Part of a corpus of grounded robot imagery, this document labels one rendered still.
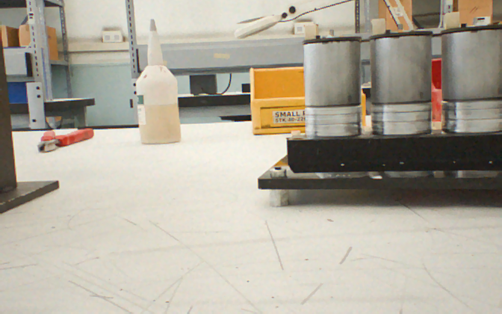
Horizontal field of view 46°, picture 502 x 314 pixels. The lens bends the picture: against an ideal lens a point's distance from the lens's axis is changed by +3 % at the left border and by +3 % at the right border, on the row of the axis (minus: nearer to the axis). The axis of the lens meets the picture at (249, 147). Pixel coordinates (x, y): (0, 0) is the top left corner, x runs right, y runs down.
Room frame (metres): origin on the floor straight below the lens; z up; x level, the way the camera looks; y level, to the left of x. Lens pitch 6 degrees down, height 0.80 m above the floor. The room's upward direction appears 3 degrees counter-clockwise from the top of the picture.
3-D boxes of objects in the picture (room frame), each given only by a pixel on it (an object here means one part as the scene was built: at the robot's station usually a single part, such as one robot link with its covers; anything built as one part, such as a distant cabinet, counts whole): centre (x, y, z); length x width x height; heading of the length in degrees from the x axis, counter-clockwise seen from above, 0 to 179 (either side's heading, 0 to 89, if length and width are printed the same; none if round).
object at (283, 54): (2.54, -0.19, 0.90); 1.30 x 0.06 x 0.12; 88
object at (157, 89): (0.48, 0.07, 0.80); 0.03 x 0.03 x 0.10
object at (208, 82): (2.70, 0.19, 0.80); 0.15 x 0.12 x 0.10; 0
